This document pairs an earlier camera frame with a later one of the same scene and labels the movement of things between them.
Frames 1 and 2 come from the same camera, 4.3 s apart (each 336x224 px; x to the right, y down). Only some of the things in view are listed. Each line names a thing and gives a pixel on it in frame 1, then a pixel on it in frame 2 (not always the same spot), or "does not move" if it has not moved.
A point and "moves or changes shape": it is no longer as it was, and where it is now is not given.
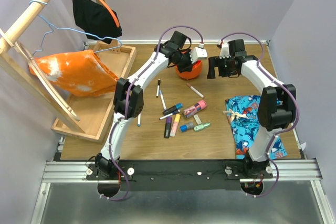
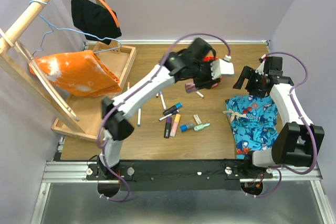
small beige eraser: (198, 120) does not move
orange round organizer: (195, 72) moves or changes shape
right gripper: (215, 62) -> (249, 73)
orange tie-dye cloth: (84, 72) does not move
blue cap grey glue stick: (185, 127) does not move
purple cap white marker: (163, 100) does not move
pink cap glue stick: (190, 111) -> (190, 87)
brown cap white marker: (201, 95) does not move
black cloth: (95, 19) does not move
